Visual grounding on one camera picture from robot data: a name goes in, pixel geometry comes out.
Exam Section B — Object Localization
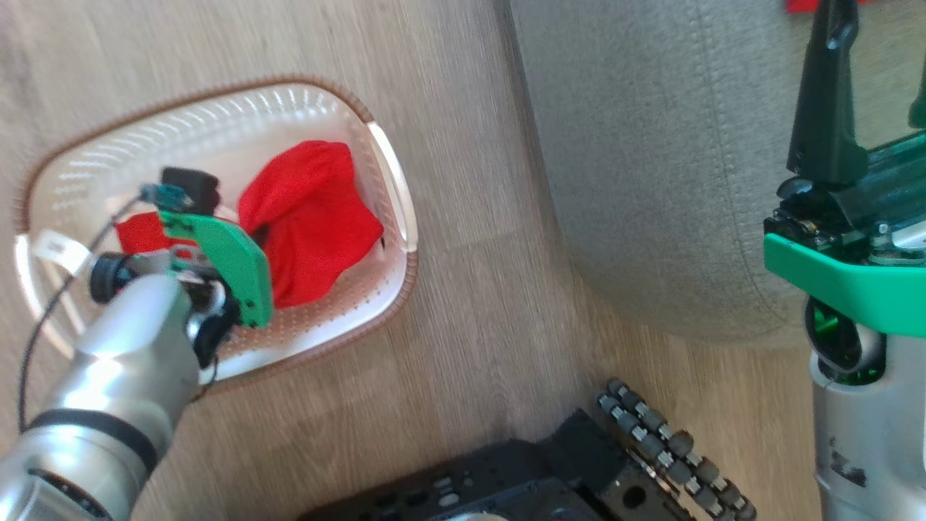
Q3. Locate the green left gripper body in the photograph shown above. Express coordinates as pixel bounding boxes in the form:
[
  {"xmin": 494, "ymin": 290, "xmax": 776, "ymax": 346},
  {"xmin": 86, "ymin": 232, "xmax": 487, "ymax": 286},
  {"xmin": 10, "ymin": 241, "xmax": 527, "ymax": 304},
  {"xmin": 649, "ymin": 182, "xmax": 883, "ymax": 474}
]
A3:
[{"xmin": 159, "ymin": 211, "xmax": 274, "ymax": 328}]

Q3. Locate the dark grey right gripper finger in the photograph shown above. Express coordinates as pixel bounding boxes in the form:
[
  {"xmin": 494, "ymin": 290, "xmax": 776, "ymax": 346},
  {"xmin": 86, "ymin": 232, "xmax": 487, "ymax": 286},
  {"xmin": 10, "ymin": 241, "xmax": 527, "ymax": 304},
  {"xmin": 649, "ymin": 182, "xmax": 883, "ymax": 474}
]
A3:
[
  {"xmin": 908, "ymin": 69, "xmax": 926, "ymax": 130},
  {"xmin": 787, "ymin": 0, "xmax": 869, "ymax": 187}
]

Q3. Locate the white cable tag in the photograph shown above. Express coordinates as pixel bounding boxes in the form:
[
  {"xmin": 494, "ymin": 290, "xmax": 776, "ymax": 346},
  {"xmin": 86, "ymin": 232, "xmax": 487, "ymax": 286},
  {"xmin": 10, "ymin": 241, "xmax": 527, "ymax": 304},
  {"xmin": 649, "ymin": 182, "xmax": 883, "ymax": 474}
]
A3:
[{"xmin": 33, "ymin": 230, "xmax": 91, "ymax": 276}]

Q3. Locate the teal cable connector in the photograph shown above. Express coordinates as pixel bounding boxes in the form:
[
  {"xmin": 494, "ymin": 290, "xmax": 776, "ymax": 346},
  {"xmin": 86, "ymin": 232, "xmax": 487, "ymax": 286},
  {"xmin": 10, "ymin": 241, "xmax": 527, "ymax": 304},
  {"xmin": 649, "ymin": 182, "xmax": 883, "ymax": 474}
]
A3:
[{"xmin": 141, "ymin": 183, "xmax": 192, "ymax": 211}]

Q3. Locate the grey roller omni wheel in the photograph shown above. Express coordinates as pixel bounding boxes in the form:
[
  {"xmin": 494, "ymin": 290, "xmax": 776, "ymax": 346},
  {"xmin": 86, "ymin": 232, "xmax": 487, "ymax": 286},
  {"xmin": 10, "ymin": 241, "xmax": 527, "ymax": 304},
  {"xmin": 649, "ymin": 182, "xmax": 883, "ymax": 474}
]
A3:
[{"xmin": 597, "ymin": 378, "xmax": 757, "ymax": 521}]

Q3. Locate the thin black cable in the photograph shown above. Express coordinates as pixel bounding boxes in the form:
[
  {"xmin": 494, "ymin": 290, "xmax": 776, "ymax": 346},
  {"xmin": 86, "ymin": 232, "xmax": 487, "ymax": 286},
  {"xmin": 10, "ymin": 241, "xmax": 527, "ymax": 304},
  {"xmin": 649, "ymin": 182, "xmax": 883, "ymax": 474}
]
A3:
[{"xmin": 17, "ymin": 195, "xmax": 145, "ymax": 429}]

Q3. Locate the white brown-rimmed laundry basket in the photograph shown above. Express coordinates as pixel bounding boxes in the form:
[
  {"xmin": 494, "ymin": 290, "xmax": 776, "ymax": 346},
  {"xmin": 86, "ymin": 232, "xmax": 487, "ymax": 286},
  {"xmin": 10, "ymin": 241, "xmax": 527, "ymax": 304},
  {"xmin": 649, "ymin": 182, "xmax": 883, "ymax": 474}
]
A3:
[{"xmin": 11, "ymin": 75, "xmax": 420, "ymax": 395}]

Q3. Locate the plain red cloth garment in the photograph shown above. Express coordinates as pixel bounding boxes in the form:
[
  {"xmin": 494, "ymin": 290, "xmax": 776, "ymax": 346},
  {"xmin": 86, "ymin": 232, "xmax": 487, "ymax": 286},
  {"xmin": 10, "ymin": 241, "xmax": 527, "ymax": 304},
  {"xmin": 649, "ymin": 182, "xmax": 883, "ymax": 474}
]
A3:
[{"xmin": 114, "ymin": 140, "xmax": 385, "ymax": 310}]

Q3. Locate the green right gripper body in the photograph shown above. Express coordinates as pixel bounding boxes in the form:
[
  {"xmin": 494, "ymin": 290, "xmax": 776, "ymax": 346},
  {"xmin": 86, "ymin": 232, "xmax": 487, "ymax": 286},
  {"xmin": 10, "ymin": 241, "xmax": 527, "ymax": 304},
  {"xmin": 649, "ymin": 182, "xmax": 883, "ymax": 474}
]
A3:
[{"xmin": 763, "ymin": 134, "xmax": 926, "ymax": 337}]

